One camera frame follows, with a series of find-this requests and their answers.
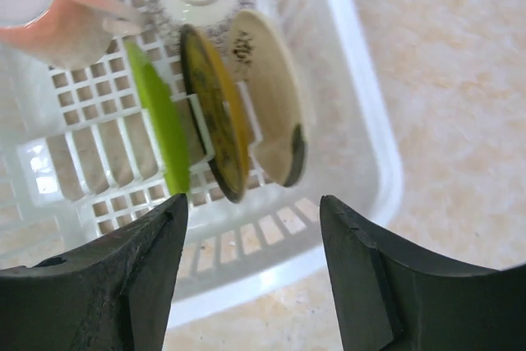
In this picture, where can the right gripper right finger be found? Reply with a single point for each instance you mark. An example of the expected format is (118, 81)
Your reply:
(391, 294)

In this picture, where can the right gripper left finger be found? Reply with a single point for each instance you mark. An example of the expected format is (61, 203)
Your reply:
(113, 293)

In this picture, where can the white plastic dish rack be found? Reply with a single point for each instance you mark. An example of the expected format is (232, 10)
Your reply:
(79, 158)

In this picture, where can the green plate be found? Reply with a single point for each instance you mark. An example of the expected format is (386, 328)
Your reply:
(155, 96)

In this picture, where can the black and yellow plate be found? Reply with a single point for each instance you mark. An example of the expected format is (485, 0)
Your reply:
(206, 76)

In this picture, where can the cream plate with black marks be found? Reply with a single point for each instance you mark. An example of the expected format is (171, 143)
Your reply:
(258, 57)

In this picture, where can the pink ceramic mug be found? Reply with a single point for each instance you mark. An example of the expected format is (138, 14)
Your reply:
(67, 34)

